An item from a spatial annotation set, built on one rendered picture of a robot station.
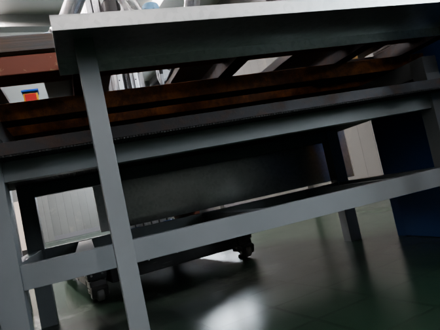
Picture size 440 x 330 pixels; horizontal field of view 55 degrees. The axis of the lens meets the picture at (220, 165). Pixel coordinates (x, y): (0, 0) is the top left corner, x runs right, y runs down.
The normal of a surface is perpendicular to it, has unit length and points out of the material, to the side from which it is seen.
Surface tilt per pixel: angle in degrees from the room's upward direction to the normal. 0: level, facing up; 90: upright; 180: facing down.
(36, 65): 90
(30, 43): 90
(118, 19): 90
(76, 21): 90
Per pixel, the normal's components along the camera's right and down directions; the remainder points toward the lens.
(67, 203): 0.43, -0.14
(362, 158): -0.87, 0.16
